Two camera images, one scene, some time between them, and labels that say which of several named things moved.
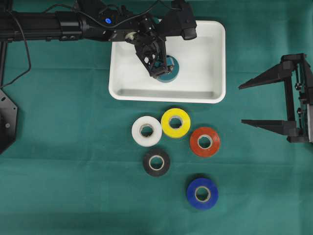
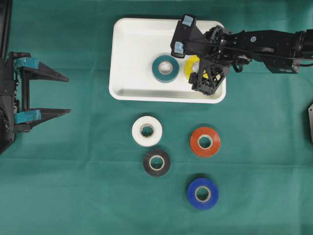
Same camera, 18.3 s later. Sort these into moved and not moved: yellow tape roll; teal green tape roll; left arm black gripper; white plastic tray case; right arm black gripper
Moved: right arm black gripper; yellow tape roll; left arm black gripper
Not moved: teal green tape roll; white plastic tray case
